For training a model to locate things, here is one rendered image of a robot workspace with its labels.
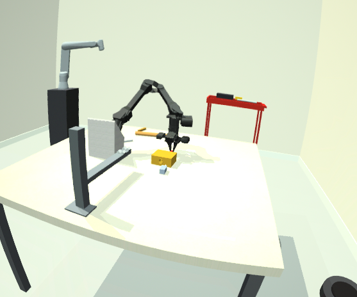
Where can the hammer with orange handle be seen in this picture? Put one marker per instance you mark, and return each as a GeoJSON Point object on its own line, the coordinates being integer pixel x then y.
{"type": "Point", "coordinates": [145, 133]}

